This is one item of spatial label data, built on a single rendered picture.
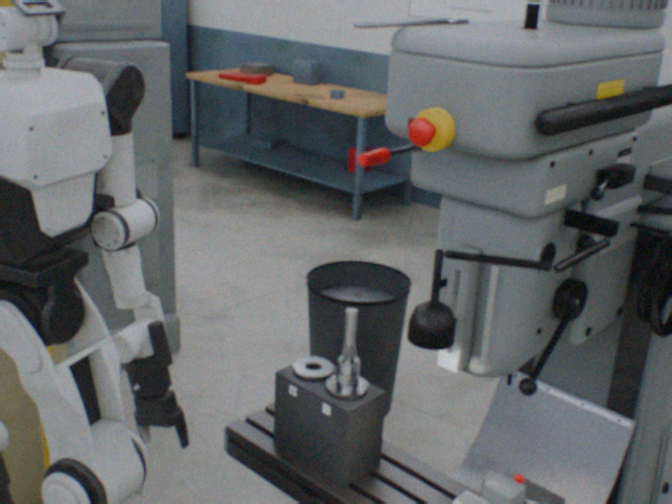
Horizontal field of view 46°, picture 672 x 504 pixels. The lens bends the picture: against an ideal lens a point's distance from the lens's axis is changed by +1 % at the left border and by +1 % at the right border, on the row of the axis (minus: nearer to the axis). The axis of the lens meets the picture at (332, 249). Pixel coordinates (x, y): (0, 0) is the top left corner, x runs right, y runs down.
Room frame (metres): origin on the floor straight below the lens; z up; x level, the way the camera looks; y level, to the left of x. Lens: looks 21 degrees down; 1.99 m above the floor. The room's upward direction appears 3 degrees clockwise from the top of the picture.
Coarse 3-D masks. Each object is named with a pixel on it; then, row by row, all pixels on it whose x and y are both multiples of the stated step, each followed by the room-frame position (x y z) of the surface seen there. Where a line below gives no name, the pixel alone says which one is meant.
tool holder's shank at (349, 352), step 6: (348, 312) 1.45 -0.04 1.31; (354, 312) 1.45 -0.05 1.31; (348, 318) 1.45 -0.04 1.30; (354, 318) 1.45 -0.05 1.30; (348, 324) 1.45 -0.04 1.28; (354, 324) 1.45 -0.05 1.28; (348, 330) 1.45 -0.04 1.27; (354, 330) 1.45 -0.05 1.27; (348, 336) 1.45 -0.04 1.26; (354, 336) 1.45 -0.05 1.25; (348, 342) 1.45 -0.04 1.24; (354, 342) 1.45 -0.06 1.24; (348, 348) 1.45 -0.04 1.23; (354, 348) 1.45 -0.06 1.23; (342, 354) 1.45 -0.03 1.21; (348, 354) 1.45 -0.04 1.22; (354, 354) 1.45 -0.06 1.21; (348, 360) 1.45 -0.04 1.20
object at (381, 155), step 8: (368, 152) 1.16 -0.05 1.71; (376, 152) 1.16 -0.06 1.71; (384, 152) 1.17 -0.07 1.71; (392, 152) 1.19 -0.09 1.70; (400, 152) 1.21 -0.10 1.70; (408, 152) 1.22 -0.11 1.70; (416, 152) 1.24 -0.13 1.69; (360, 160) 1.15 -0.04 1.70; (368, 160) 1.14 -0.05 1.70; (376, 160) 1.16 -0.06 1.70; (384, 160) 1.17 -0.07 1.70
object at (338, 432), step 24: (312, 360) 1.56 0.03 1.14; (288, 384) 1.49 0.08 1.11; (312, 384) 1.48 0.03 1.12; (336, 384) 1.46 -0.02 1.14; (360, 384) 1.46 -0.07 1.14; (288, 408) 1.49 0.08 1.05; (312, 408) 1.44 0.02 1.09; (336, 408) 1.40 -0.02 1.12; (360, 408) 1.40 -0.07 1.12; (288, 432) 1.49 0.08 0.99; (312, 432) 1.44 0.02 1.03; (336, 432) 1.40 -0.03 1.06; (360, 432) 1.41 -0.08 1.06; (312, 456) 1.44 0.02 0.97; (336, 456) 1.39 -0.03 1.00; (360, 456) 1.41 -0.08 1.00; (336, 480) 1.39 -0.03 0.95
